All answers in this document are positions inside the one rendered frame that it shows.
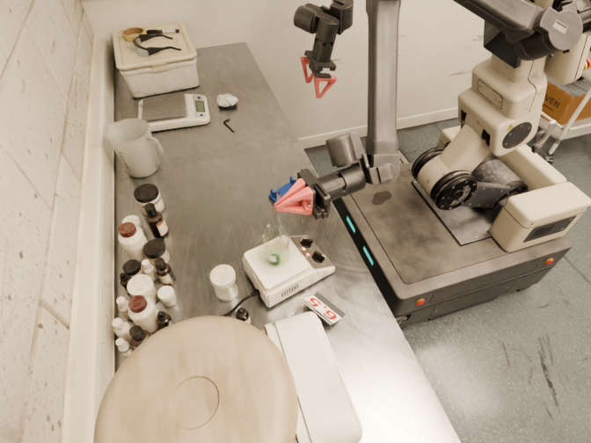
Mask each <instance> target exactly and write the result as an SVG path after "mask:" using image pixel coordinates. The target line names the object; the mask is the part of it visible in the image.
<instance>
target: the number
mask: <svg viewBox="0 0 591 443"><path fill-rule="evenodd" d="M304 300H305V301H307V302H308V303H309V304H310V305H311V306H312V307H313V308H315V309H316V310H317V311H319V312H320V313H321V314H322V315H323V316H325V317H326V318H327V319H329V320H330V321H331V322H333V321H335V320H337V319H339V318H340V317H338V316H337V315H336V314H334V313H333V312H332V311H331V310H329V309H328V308H327V307H326V306H325V305H324V304H323V303H321V302H320V301H319V300H317V299H316V298H315V297H314V296H311V297H310V298H307V299H304Z"/></svg>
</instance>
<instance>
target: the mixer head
mask: <svg viewBox="0 0 591 443"><path fill-rule="evenodd" d="M362 430H363V428H362V425H361V421H360V419H359V417H358V414H357V412H356V409H355V407H354V404H353V401H352V399H351V396H350V395H349V392H348V390H347V386H346V384H345V382H344V379H343V376H342V374H341V372H340V370H339V366H338V363H337V361H336V359H335V357H334V354H333V352H332V348H331V346H330V344H329V341H328V339H327V336H326V334H325V330H324V328H323V325H322V324H321V321H320V319H318V317H317V315H316V314H315V313H314V312H305V313H302V314H300V315H296V316H291V317H288V318H285V319H282V320H279V321H276V322H274V325H272V323H268V324H265V329H262V330H259V329H257V328H256V327H254V326H252V325H250V324H248V323H246V322H244V321H241V320H238V319H236V318H231V317H227V316H197V317H192V318H188V319H185V320H182V321H179V322H176V323H174V324H171V325H169V326H167V327H165V328H163V329H162V330H160V331H158V332H156V333H155V334H153V335H152V336H150V337H149V338H147V339H146V340H145V341H144V342H142V343H141V344H140V345H139V346H138V347H137V348H135V349H134V350H133V351H132V352H131V354H130V355H129V356H128V357H127V358H126V359H125V360H124V362H123V363H122V364H121V366H120V367H119V369H118V370H117V372H116V373H115V375H114V376H113V378H112V379H111V381H110V383H109V385H108V387H107V389H106V392H105V394H104V396H103V398H102V401H101V404H100V406H99V409H98V415H97V419H96V424H95V429H94V439H93V443H359V442H360V441H361V438H362Z"/></svg>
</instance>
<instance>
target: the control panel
mask: <svg viewBox="0 0 591 443"><path fill-rule="evenodd" d="M303 237H306V238H309V239H311V238H310V237H309V236H291V237H290V239H291V241H292V242H293V243H294V244H295V246H296V247H297V249H298V250H299V251H300V252H301V253H302V254H303V256H304V257H305V258H306V259H307V261H308V262H309V263H310V265H311V266H312V267H313V269H318V268H325V267H330V266H333V264H332V263H331V262H330V261H329V259H328V258H326V259H325V261H324V262H323V263H322V264H319V263H317V262H315V261H314V260H313V259H312V257H311V256H312V255H313V253H314V251H318V252H320V253H321V254H323V255H325V254H324V253H323V252H322V251H321V250H320V249H319V248H318V247H317V245H316V244H315V243H314V242H313V243H312V245H311V247H310V248H305V247H303V246H302V245H301V244H300V240H301V239H302V238H303ZM303 248H304V249H305V250H303ZM307 253H309V254H310V255H307Z"/></svg>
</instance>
